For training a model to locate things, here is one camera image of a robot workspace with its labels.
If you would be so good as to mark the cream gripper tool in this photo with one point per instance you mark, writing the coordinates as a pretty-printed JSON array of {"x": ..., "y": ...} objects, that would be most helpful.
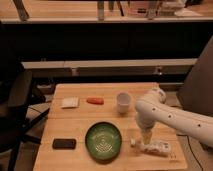
[{"x": 146, "y": 136}]

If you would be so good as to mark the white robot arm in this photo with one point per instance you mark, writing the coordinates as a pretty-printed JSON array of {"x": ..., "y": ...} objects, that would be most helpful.
[{"x": 151, "y": 108}]

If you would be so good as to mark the green ceramic bowl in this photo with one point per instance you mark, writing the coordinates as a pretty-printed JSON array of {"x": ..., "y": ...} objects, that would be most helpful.
[{"x": 103, "y": 141}]

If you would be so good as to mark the white plastic bottle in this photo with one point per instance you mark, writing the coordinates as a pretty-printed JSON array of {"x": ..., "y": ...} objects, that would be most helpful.
[{"x": 155, "y": 147}]

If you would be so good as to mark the white paper cup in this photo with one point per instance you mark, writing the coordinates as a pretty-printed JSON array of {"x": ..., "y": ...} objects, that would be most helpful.
[{"x": 123, "y": 102}]

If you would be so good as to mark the orange carrot toy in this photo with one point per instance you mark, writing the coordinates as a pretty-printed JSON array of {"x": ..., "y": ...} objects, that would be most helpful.
[{"x": 97, "y": 101}]

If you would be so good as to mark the grey partition panel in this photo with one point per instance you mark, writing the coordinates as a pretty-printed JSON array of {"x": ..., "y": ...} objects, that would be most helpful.
[{"x": 196, "y": 94}]

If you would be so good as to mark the black phone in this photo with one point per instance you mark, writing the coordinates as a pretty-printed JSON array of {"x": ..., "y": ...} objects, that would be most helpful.
[{"x": 64, "y": 143}]

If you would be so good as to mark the black office chair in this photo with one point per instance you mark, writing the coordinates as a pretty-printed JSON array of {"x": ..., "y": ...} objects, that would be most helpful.
[{"x": 17, "y": 92}]

